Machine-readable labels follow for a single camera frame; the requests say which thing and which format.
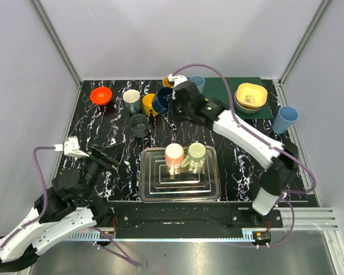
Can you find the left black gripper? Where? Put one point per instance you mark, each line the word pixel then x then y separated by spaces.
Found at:
pixel 102 157

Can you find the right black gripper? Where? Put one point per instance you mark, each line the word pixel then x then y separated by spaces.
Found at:
pixel 172 101

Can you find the navy blue mug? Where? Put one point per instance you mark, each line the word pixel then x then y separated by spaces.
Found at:
pixel 160 102

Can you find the dark grey mug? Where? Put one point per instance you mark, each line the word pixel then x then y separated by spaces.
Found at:
pixel 139 125

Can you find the yellow ribbed mug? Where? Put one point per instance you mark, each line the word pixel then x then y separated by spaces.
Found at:
pixel 147 102

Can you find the pink orange mug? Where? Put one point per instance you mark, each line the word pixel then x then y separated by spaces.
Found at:
pixel 174 155

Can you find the blue grey mug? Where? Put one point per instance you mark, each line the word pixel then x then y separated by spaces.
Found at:
pixel 132 101

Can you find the light green mug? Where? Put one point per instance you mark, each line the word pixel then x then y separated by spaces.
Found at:
pixel 195 158

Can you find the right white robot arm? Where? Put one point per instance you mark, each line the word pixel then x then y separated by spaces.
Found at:
pixel 280 169

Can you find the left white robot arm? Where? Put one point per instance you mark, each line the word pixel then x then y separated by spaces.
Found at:
pixel 68 206

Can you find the light blue patterned mug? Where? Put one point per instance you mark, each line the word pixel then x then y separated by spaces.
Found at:
pixel 166 83

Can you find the light blue cup on mat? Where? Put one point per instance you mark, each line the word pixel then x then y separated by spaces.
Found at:
pixel 199 81

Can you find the dark green mat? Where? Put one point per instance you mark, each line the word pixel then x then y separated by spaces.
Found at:
pixel 214 88

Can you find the orange red bowl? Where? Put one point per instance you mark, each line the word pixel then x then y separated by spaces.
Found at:
pixel 101 96

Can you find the grey bowl under yellow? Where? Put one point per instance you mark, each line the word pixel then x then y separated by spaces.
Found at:
pixel 246 110

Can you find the yellow square bowl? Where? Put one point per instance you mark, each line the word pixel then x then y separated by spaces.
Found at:
pixel 251 95

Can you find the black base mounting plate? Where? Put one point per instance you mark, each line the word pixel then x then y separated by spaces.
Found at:
pixel 184 220

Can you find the silver metal tray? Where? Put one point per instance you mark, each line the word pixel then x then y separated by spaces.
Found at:
pixel 187 184

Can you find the light blue cup right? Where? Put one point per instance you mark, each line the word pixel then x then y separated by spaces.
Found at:
pixel 285 118

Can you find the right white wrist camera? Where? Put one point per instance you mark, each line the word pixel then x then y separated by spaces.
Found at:
pixel 174 80

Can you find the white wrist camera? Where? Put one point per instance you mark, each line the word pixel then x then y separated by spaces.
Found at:
pixel 70 147
pixel 174 80

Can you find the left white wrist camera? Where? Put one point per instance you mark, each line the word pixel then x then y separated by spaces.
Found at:
pixel 70 147

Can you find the right aluminium frame post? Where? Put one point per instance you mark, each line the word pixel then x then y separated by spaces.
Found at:
pixel 315 21

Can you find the aluminium frame post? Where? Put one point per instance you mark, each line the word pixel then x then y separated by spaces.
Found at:
pixel 315 21
pixel 50 30

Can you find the left aluminium frame post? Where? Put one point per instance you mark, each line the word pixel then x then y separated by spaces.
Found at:
pixel 50 30

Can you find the front aluminium rail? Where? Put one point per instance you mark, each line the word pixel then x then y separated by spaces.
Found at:
pixel 300 219

